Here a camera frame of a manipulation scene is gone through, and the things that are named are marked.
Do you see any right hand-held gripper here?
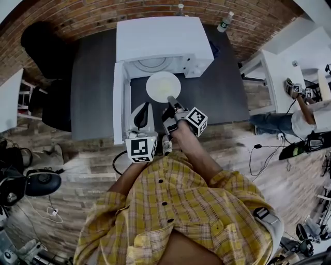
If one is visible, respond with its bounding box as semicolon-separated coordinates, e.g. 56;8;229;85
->
161;95;208;142

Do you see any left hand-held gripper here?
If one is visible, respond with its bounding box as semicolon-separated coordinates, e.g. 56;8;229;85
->
125;101;158;164

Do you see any white plate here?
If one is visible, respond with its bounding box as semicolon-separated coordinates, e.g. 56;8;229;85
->
145;71;181;104

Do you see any white microwave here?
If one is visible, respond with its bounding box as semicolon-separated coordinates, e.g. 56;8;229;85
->
113;15;215;145

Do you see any person's right forearm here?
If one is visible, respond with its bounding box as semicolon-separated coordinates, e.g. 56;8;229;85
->
172;121;223;187

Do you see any person's left forearm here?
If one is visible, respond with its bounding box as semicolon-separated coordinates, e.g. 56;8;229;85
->
107;161;147;200

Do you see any person's white shoe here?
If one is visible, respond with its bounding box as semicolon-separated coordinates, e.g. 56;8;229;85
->
162;134;173;156

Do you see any dark grey table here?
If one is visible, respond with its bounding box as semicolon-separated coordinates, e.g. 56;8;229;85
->
70;24;251;142

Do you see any black office chair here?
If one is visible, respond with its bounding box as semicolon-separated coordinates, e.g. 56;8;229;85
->
20;20;78;133

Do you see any white table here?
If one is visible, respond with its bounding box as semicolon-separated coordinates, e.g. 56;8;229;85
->
0;68;49;134
239;25;331;114

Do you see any yellow plaid shirt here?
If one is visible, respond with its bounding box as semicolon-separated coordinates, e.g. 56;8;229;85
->
73;151;275;265

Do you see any dark round stool seat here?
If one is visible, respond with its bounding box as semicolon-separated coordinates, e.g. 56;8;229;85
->
24;168;62;197

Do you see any black and green bag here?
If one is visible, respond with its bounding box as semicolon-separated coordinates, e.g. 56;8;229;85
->
278;141;311;161

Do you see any person's leg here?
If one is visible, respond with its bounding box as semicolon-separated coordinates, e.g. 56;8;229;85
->
165;229;220;265

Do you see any grey waist pouch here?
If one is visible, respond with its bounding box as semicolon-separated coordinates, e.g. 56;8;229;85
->
253;207;284;246

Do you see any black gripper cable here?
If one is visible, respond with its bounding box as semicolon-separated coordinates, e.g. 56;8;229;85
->
113;150;130;175

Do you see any black cable with adapter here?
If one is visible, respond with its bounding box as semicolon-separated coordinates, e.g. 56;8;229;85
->
249;143;285;176

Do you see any white cable with charger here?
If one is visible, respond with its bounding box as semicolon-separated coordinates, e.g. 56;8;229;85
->
46;194;64;225

